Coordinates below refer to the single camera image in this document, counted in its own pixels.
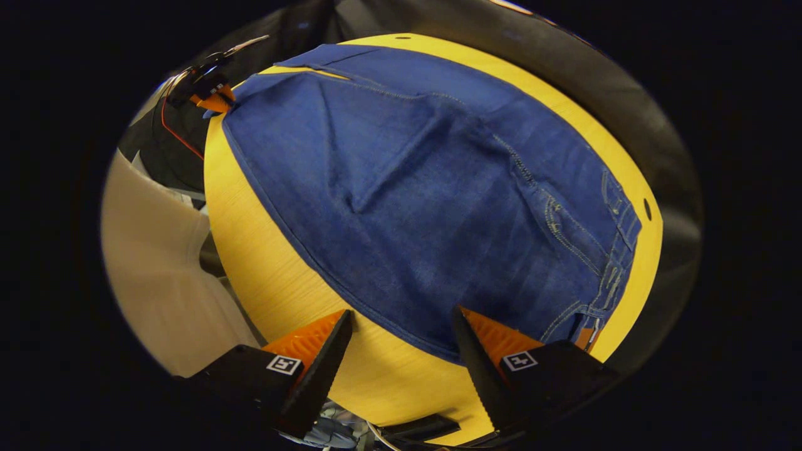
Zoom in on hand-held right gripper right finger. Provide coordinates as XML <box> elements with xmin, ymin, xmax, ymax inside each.
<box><xmin>452</xmin><ymin>305</ymin><xmax>621</xmax><ymax>436</ymax></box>

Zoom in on blue jeans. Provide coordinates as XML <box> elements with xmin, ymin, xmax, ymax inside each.
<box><xmin>204</xmin><ymin>44</ymin><xmax>643</xmax><ymax>365</ymax></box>

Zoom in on grey crumpled cloth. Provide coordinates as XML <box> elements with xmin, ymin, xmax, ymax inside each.
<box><xmin>299</xmin><ymin>406</ymin><xmax>377</xmax><ymax>450</ymax></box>

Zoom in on black backdrop cloth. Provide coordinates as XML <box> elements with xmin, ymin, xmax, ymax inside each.
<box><xmin>207</xmin><ymin>0</ymin><xmax>706</xmax><ymax>376</ymax></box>

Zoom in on red cable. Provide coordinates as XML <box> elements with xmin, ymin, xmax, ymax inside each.
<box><xmin>160</xmin><ymin>94</ymin><xmax>205</xmax><ymax>161</ymax></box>

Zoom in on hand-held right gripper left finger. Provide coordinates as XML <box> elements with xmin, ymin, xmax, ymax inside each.
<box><xmin>182</xmin><ymin>309</ymin><xmax>353</xmax><ymax>439</ymax></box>

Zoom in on person's beige trousers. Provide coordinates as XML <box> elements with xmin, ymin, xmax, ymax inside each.
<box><xmin>100</xmin><ymin>150</ymin><xmax>261</xmax><ymax>378</ymax></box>

